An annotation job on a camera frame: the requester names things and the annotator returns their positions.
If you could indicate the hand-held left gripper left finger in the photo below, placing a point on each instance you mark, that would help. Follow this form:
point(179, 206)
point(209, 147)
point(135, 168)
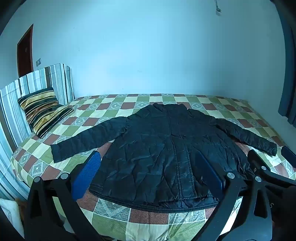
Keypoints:
point(89, 171)

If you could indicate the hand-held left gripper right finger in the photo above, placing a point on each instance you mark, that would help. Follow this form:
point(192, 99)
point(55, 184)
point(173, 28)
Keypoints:
point(211, 177)

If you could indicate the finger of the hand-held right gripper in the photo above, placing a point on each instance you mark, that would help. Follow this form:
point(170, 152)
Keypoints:
point(257, 161)
point(290, 156)

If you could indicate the black puffer jacket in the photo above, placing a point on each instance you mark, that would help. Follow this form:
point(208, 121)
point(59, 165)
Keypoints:
point(161, 150)

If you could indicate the checkered bed sheet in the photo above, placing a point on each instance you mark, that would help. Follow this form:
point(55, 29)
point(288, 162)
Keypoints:
point(76, 120)

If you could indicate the dark blue curtain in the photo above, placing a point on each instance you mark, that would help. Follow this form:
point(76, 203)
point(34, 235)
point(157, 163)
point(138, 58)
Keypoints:
point(288, 81)

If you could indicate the yellow black striped pillow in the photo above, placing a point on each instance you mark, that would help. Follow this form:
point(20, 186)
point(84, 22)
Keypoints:
point(42, 107)

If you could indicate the white cloth bundle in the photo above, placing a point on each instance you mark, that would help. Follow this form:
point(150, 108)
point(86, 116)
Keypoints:
point(10, 215)

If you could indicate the striped headboard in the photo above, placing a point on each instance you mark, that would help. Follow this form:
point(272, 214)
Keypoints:
point(30, 81)

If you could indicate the brown wooden door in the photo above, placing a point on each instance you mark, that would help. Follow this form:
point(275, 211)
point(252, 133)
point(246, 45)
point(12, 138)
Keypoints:
point(25, 53)

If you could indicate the wall switch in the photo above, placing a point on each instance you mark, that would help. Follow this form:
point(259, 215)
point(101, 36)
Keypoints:
point(38, 61)

